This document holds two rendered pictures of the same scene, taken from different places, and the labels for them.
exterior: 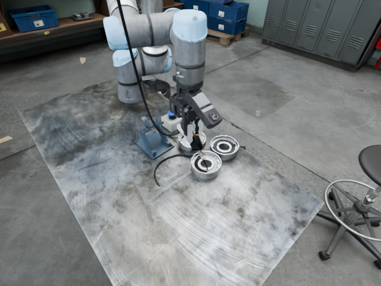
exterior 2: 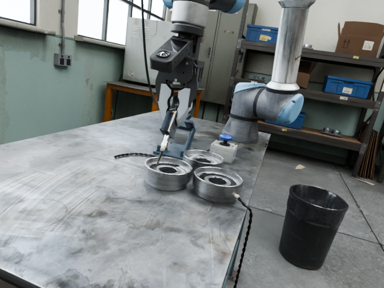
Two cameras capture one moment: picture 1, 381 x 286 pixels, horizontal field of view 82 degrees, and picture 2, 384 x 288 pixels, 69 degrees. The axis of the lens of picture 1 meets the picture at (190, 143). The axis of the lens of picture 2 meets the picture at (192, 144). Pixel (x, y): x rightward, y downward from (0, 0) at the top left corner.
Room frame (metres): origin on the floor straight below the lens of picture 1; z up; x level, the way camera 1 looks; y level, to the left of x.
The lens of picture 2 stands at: (0.24, -0.56, 1.05)
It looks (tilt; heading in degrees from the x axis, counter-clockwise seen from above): 15 degrees down; 58
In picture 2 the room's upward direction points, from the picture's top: 9 degrees clockwise
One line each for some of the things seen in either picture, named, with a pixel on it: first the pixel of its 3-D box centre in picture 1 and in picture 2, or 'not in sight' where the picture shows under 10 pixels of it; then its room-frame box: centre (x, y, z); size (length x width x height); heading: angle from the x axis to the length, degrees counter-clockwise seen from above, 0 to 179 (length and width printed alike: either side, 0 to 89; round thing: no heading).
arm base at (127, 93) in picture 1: (131, 87); (242, 126); (1.01, 0.30, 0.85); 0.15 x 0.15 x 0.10
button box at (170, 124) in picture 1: (172, 120); (223, 150); (0.76, 0.08, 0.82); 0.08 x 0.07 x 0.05; 42
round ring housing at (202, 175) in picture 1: (206, 165); (167, 173); (0.51, -0.05, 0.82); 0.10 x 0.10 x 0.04
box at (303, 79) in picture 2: not in sight; (295, 72); (3.46, 2.21, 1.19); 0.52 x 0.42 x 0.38; 132
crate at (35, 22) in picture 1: (34, 18); (284, 117); (3.49, 2.21, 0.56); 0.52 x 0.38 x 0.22; 129
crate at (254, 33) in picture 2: not in sight; (265, 36); (3.14, 2.60, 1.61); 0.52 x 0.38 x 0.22; 135
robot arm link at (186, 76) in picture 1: (189, 72); (187, 17); (0.54, 0.00, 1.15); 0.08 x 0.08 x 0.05
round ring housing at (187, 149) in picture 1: (192, 141); (202, 163); (0.63, -0.01, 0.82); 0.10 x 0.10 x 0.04
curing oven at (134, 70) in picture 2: not in sight; (163, 57); (1.56, 2.39, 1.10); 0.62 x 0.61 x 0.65; 42
